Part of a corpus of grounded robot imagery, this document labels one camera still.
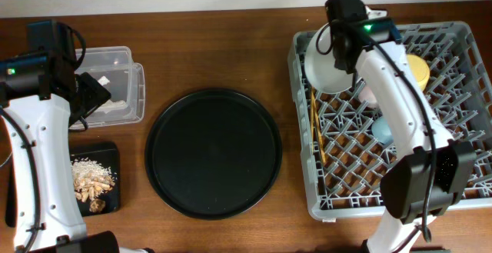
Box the white napkin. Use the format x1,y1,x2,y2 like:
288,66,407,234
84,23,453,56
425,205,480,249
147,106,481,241
97,76,128,114

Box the grey plate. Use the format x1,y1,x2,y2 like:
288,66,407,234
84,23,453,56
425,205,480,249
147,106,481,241
304,28,353,94

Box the pink cup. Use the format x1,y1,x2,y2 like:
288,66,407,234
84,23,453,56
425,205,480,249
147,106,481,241
358,86,378,108

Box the wooden chopstick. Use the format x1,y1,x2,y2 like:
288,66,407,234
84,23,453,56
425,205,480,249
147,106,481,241
309,86,315,153
314,89,327,166

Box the yellow bowl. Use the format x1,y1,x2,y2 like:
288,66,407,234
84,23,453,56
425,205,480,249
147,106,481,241
407,55,430,91

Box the food scraps pile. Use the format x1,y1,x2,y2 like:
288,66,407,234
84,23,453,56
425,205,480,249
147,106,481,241
71,158,116,214

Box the blue cup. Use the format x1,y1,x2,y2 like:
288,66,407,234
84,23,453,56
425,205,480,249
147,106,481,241
371,117,394,145

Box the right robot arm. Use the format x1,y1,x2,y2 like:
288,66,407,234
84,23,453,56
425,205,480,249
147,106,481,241
330,13,477,252

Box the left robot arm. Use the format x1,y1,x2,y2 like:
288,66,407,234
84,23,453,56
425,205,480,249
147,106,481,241
1,52,124,252

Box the grey dishwasher rack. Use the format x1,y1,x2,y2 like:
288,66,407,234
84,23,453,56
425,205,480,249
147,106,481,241
288,22,491,222

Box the clear plastic bin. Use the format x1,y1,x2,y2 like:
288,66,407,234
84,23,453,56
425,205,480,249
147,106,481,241
76,46,145,128

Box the black rectangular tray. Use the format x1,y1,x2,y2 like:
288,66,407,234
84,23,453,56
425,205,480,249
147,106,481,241
5,141,121,227

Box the black round tray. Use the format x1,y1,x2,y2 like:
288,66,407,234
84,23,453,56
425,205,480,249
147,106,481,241
145,88,282,220

